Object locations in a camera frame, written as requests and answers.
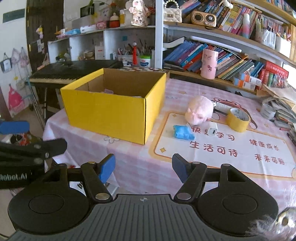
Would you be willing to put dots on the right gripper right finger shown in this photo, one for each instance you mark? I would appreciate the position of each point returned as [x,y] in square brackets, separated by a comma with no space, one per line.
[192,177]

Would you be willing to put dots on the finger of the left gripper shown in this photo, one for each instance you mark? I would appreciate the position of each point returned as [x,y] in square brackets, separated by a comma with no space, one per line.
[14,127]
[13,154]

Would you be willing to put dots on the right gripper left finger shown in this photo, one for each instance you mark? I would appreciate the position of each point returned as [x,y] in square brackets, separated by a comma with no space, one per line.
[95,176]

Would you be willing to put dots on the blue plastic packet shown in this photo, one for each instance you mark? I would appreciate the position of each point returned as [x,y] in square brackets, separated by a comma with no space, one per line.
[183,133]

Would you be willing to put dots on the small white charger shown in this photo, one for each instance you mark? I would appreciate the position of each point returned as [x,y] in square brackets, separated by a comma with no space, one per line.
[212,130]

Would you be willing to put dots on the pink plush pig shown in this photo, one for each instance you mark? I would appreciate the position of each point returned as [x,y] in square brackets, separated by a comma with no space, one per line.
[200,110]

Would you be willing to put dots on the yellow tape roll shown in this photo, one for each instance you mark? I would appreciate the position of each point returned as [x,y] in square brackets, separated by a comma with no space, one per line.
[237,119]

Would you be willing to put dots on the white spray bottle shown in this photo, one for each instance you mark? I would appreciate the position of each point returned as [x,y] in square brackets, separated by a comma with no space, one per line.
[221,108]

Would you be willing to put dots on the grey toy truck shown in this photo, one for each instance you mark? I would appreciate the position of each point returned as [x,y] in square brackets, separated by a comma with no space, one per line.
[108,91]

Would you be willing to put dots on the pink checkered tablecloth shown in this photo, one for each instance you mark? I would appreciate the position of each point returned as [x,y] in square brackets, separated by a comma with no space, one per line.
[264,152]

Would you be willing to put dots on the black electronic keyboard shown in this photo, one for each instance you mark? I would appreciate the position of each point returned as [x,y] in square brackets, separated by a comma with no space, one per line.
[69,71]

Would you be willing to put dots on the yellow cardboard box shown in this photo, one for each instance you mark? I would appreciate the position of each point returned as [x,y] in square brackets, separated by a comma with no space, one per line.
[128,114]

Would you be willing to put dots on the white tape roll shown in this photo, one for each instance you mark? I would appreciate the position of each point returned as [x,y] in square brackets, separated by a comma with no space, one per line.
[267,111]

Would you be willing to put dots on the chessboard box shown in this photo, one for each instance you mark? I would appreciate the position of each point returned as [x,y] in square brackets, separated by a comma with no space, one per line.
[145,69]

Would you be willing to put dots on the pink cylinder cup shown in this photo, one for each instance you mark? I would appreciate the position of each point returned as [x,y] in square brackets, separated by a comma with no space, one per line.
[209,64]

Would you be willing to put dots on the stack of papers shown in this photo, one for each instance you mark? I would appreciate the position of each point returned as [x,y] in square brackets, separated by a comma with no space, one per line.
[284,118]

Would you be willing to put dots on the white jar green lid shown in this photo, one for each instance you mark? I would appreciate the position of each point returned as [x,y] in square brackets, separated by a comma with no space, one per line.
[145,61]

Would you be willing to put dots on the white bookshelf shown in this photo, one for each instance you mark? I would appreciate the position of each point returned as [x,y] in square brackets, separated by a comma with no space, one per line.
[110,39]

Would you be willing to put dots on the retro wooden radio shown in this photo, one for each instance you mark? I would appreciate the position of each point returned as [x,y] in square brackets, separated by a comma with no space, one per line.
[203,19]

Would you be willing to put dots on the white quilted handbag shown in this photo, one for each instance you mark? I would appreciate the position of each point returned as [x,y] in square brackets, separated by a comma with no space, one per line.
[172,11]

